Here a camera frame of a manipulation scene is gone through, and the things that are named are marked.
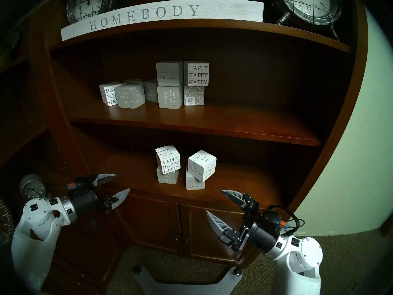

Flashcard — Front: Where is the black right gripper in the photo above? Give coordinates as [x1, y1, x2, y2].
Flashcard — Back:
[206, 190, 283, 255]

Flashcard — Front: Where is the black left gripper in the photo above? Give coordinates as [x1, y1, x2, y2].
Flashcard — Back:
[72, 174, 130, 219]

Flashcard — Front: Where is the white happy place print cube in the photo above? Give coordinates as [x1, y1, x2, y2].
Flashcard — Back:
[188, 150, 217, 181]

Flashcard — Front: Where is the white HAPPY lettered cube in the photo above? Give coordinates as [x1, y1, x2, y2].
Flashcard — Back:
[99, 81, 123, 107]
[183, 61, 210, 87]
[155, 144, 181, 175]

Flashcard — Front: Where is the wooden cabinet door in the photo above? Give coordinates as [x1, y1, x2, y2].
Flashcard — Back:
[121, 191, 185, 256]
[180, 204, 261, 264]

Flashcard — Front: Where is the grey life's a beach cube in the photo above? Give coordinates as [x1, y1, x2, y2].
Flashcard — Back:
[185, 171, 205, 190]

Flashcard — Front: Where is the grey always choose happy cube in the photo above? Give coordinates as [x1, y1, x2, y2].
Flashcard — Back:
[118, 83, 146, 109]
[156, 166, 180, 185]

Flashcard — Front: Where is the brown wooden side shelf unit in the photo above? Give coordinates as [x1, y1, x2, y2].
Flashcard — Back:
[0, 9, 129, 295]

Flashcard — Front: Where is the small grey alarm clock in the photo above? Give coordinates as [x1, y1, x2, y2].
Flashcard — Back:
[19, 174, 51, 203]

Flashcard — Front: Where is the brown wooden bookshelf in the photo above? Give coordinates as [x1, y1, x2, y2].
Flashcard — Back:
[28, 0, 369, 269]

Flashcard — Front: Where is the grey small lettered cube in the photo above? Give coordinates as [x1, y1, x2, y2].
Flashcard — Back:
[143, 79, 158, 103]

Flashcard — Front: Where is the grey happy looks good cube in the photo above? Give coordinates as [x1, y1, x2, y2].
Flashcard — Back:
[157, 85, 184, 109]

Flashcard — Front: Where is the large dark round clock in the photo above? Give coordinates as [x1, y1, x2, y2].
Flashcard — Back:
[0, 199, 14, 247]

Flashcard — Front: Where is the white cube with barcode sticker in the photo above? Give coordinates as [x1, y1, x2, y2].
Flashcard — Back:
[184, 84, 205, 106]

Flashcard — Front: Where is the grey let's escape cube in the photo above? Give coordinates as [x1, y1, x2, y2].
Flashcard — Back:
[156, 61, 184, 86]

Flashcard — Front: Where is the green artificial plant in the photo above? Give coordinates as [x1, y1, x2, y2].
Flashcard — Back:
[5, 29, 22, 60]

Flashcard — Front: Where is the white HOMEBODY wooden sign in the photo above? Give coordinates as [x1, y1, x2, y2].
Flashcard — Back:
[60, 0, 264, 42]

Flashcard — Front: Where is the ship wheel metal clock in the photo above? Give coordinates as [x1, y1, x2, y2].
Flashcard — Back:
[270, 0, 343, 41]

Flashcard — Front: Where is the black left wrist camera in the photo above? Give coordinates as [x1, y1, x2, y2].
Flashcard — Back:
[76, 178, 95, 193]

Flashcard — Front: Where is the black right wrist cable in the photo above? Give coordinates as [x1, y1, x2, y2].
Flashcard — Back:
[267, 205, 306, 236]

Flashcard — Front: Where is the wire caged round clock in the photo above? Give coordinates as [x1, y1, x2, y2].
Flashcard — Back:
[66, 0, 119, 25]

